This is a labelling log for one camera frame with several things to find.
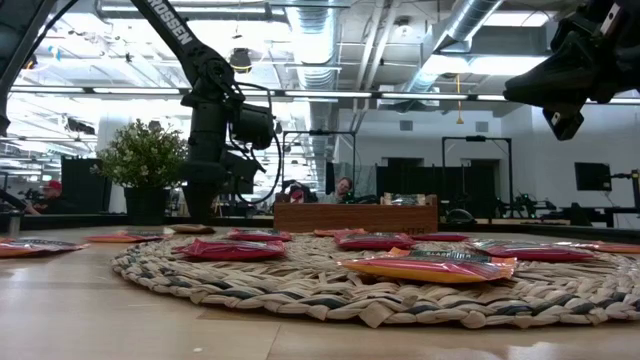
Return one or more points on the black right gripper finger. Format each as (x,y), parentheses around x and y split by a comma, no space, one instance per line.
(565,122)
(565,80)

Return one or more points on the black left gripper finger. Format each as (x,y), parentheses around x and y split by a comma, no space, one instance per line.
(201,200)

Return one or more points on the beige tea packet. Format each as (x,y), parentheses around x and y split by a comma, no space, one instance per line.
(405,200)
(195,229)

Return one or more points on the red strawberry tea packet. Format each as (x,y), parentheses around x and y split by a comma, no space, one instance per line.
(375,242)
(232,250)
(442,237)
(260,235)
(535,252)

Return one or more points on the black background robot arm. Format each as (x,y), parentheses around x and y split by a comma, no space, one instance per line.
(525,205)

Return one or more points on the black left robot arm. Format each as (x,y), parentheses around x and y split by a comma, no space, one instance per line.
(167,25)

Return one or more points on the wooden compartment tea box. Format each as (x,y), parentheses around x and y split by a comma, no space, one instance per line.
(350,218)

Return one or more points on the green potted plant black pot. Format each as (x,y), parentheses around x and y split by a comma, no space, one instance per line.
(142,160)

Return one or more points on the hanging black spotlight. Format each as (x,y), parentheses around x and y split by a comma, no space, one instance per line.
(31,62)
(240,60)

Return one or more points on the black red backpack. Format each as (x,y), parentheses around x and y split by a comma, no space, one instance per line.
(297,192)

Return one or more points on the black background table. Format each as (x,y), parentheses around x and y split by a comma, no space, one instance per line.
(610,211)

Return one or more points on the black partition panel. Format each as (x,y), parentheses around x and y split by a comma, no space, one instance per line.
(82,185)

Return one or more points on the black overhead light bar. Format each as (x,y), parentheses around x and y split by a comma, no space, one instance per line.
(325,93)

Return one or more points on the round woven straw placemat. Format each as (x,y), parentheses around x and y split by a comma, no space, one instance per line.
(300,290)

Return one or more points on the person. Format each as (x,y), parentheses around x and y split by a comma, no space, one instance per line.
(52,200)
(342,190)

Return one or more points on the black round device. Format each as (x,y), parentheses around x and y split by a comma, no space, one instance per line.
(459,216)

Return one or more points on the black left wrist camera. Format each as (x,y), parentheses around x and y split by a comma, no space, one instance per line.
(252,125)

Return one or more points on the black wall monitor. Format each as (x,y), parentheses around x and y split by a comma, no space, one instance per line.
(592,176)

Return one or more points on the black metal rig frame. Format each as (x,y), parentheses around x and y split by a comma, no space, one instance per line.
(320,133)
(477,138)

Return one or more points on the silver ventilation duct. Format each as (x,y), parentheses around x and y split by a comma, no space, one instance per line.
(470,20)
(312,30)

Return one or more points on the black aluminium table frame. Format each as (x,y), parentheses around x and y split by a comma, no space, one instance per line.
(75,221)

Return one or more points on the grey cylinder post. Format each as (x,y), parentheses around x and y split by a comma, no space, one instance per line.
(14,224)

